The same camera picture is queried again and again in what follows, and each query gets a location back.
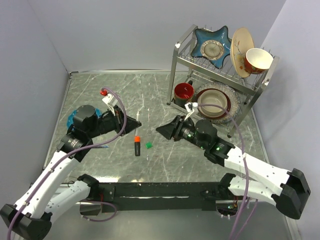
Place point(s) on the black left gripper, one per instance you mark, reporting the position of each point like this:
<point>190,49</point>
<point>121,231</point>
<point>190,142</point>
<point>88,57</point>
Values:
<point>120,122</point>

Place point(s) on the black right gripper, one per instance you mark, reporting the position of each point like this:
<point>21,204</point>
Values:
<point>178,128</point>

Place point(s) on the black orange highlighter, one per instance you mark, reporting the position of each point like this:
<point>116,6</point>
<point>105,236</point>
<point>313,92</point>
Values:
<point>137,146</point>

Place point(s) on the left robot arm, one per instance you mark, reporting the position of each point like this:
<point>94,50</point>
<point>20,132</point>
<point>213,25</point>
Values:
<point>33,215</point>

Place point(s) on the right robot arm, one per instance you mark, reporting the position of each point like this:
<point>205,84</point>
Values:
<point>287,190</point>

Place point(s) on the green pen cap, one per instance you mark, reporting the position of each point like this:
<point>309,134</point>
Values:
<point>148,145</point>

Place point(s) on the blue ballpoint pen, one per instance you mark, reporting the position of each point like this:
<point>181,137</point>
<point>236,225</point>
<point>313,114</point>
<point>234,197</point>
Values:
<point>101,147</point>

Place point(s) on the black floral mug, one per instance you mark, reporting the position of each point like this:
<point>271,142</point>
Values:
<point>183,93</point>

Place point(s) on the beige bowl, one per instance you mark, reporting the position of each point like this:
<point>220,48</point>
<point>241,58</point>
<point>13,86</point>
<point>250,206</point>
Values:
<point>213,97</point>

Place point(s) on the teal polka dot plate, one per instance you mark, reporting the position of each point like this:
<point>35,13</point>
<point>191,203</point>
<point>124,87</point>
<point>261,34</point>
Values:
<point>70,117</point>

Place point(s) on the steel dish rack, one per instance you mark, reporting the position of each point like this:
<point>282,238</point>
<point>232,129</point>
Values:
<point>201,72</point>

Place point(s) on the blue star shaped dish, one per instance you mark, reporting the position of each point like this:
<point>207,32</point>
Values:
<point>214,46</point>

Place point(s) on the red white bowl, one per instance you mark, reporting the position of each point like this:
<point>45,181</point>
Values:
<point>257,60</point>

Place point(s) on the cream floral plate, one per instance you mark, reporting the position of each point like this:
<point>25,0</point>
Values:
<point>241,42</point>

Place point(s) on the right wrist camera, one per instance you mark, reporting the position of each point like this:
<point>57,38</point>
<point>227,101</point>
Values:
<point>190,107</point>

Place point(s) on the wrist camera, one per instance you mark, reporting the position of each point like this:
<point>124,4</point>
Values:
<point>190,107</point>
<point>109,99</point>

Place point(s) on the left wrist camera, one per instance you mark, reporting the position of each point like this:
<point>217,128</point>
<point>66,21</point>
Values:
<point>109,99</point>

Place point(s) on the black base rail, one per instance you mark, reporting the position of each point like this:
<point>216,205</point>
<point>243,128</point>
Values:
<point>113,197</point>

